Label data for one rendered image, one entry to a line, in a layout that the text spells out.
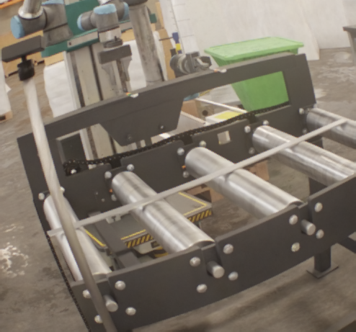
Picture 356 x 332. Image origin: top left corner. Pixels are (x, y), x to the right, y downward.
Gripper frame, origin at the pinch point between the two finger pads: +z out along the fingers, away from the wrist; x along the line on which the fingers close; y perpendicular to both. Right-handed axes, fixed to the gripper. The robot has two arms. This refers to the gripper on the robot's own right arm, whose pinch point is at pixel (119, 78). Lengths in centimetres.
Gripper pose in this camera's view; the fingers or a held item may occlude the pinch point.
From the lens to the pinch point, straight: 241.3
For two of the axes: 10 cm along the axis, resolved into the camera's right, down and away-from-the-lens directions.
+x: -9.2, 3.0, -2.5
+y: -3.2, -2.0, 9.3
